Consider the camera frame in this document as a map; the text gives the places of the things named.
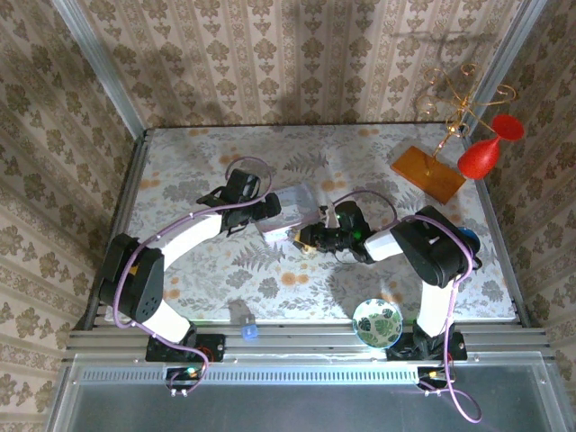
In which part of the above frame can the pale lavender box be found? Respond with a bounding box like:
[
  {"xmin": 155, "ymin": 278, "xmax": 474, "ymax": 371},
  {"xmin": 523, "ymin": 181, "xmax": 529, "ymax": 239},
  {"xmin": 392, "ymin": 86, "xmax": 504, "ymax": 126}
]
[{"xmin": 258, "ymin": 182, "xmax": 319, "ymax": 245}]

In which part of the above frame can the green leaf pattern bowl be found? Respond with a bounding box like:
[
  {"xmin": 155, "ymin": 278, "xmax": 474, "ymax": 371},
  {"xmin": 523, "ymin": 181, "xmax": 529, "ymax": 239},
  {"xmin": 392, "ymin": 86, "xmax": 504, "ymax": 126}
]
[{"xmin": 352, "ymin": 298, "xmax": 404, "ymax": 350}]

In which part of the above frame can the blue cup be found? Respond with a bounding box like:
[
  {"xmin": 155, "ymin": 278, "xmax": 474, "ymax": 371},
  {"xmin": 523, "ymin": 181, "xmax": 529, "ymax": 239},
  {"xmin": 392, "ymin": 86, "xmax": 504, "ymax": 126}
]
[{"xmin": 458, "ymin": 227, "xmax": 481, "ymax": 254}]

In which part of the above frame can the red goblet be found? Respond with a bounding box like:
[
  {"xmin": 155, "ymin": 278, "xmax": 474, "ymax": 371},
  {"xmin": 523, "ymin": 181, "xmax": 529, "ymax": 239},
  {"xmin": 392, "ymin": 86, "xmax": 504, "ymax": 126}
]
[{"xmin": 456, "ymin": 113, "xmax": 526, "ymax": 182}]

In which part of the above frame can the grey metal front panel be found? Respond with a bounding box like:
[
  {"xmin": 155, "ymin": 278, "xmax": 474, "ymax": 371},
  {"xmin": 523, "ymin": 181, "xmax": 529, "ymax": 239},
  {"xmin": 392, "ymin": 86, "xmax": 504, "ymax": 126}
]
[{"xmin": 44, "ymin": 354, "xmax": 576, "ymax": 432}]

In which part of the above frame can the right circuit board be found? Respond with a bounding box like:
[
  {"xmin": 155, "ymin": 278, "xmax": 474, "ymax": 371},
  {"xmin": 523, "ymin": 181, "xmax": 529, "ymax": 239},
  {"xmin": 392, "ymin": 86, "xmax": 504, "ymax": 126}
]
[{"xmin": 416, "ymin": 365, "xmax": 452, "ymax": 391}]

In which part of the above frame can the circuit board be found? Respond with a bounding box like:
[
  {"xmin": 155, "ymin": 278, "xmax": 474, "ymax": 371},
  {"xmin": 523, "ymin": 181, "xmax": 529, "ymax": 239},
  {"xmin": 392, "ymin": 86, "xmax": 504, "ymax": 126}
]
[
  {"xmin": 163, "ymin": 365, "xmax": 204, "ymax": 391},
  {"xmin": 416, "ymin": 365, "xmax": 452, "ymax": 391}
]

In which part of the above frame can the left circuit board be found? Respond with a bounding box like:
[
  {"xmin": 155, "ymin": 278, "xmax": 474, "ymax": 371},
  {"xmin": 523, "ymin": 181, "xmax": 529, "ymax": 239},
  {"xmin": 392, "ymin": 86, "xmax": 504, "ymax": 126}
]
[{"xmin": 163, "ymin": 365, "xmax": 204, "ymax": 391}]

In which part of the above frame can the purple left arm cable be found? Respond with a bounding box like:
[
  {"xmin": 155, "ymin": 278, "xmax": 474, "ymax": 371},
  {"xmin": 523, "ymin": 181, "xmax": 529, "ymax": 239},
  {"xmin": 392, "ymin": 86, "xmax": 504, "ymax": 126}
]
[{"xmin": 112, "ymin": 156, "xmax": 272, "ymax": 397}]

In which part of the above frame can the gold wire stand wooden base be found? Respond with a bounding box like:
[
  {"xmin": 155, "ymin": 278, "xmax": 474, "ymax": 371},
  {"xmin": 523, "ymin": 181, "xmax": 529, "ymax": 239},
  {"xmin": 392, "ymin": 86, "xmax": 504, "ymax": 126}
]
[{"xmin": 390, "ymin": 62, "xmax": 518, "ymax": 206}]

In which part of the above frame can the aluminium front rail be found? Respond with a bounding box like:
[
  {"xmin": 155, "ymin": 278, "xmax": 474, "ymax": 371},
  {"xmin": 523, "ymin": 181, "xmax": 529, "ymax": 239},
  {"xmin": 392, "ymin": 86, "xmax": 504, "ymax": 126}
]
[{"xmin": 66, "ymin": 319, "xmax": 555, "ymax": 362}]

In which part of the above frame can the slotted metal cable duct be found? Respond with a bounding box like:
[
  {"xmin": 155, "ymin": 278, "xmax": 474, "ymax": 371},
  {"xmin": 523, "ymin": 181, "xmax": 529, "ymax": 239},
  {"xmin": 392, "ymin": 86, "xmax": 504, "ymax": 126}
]
[{"xmin": 71, "ymin": 362, "xmax": 451, "ymax": 384}]

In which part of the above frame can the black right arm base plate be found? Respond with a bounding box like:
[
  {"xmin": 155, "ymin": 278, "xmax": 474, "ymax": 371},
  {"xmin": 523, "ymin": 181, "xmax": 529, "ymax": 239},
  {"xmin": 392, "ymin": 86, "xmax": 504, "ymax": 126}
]
[{"xmin": 385, "ymin": 335, "xmax": 468, "ymax": 362}]

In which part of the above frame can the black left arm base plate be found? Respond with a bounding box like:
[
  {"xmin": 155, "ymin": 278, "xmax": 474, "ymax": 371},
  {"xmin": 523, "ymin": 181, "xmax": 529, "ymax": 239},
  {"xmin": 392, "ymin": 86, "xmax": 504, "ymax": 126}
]
[{"xmin": 144, "ymin": 333, "xmax": 226, "ymax": 363}]

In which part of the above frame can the aluminium frame post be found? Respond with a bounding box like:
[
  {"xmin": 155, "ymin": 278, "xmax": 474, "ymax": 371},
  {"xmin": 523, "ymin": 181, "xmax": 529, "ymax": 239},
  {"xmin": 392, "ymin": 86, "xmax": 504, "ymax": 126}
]
[
  {"xmin": 49, "ymin": 0, "xmax": 149, "ymax": 132},
  {"xmin": 467, "ymin": 0, "xmax": 551, "ymax": 130}
]

